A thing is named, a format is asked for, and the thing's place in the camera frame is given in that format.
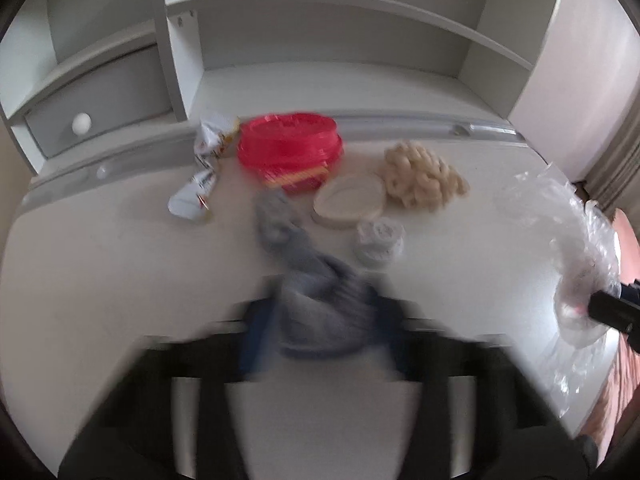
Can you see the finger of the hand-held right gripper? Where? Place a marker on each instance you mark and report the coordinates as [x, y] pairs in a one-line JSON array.
[[612, 310]]

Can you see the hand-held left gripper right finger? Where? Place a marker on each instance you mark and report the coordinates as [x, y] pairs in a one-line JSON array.
[[395, 342]]

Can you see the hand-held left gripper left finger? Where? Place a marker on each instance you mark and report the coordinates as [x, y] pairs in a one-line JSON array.
[[255, 332]]

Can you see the grey cloth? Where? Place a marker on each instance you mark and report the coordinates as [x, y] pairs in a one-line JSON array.
[[320, 320]]

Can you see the clear plastic bag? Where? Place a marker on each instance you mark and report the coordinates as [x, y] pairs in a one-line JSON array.
[[575, 240]]

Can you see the beige round lid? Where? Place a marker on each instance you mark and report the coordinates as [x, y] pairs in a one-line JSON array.
[[350, 202]]

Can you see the small white snack packet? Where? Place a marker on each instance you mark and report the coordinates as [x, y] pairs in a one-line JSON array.
[[215, 135], [192, 197]]

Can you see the beige curtain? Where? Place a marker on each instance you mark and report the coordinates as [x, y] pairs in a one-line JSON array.
[[620, 160]]

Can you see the beige knitted item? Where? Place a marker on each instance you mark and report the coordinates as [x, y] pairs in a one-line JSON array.
[[425, 175]]

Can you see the red plastic basket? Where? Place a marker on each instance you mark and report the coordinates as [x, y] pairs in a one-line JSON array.
[[285, 145]]

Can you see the white drawer knob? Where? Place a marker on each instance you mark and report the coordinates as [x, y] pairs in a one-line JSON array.
[[81, 123]]

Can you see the grey drawer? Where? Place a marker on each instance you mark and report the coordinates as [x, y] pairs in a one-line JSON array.
[[120, 95]]

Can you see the grey white shelf unit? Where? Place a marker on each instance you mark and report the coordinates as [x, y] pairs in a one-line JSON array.
[[325, 35]]

